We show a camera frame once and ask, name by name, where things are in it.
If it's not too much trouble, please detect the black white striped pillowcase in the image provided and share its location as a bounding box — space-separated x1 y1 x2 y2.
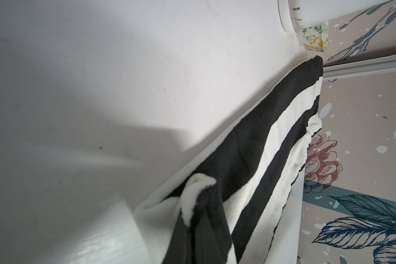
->
134 56 323 264

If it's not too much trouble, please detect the small floral ceramic bowl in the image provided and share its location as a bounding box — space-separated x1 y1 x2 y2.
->
297 21 329 53

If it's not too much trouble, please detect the white utensil holder cup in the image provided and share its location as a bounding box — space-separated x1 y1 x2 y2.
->
277 0 384 34

